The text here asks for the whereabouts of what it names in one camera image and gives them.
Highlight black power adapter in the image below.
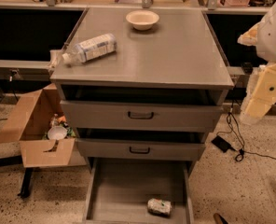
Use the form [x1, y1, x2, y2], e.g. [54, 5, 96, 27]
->
[212, 136, 230, 152]

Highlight grey bottom drawer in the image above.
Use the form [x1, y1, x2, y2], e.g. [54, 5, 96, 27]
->
[82, 159, 194, 224]

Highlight black floor cable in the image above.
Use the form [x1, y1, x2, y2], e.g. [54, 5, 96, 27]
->
[216, 100, 276, 162]

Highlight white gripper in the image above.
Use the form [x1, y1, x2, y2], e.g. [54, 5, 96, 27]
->
[237, 2, 276, 124]

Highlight white bowl in box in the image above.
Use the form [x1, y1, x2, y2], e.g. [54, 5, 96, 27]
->
[48, 126, 67, 140]

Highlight grey drawer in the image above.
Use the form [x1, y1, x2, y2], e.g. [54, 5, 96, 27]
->
[76, 139, 205, 161]
[61, 101, 222, 133]
[82, 159, 194, 224]

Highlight grey middle drawer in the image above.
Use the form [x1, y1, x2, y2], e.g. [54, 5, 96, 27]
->
[76, 139, 205, 161]

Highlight white bowl on counter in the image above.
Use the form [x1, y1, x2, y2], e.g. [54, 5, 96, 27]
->
[126, 10, 159, 31]

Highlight brown cardboard box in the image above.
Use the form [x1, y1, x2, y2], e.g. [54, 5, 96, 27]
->
[0, 84, 86, 168]

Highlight grey metal drawer cabinet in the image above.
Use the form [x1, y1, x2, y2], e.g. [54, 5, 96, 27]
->
[49, 7, 235, 175]

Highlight green silver 7up can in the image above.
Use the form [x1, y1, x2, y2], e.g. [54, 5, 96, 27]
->
[147, 198, 172, 217]

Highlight clear plastic water bottle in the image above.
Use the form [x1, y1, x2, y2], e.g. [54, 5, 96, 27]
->
[62, 34, 117, 64]

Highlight grey top drawer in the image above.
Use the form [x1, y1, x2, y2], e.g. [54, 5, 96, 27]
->
[61, 101, 222, 133]

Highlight black phone on ledge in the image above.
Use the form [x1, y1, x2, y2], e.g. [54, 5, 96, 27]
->
[241, 63, 253, 75]

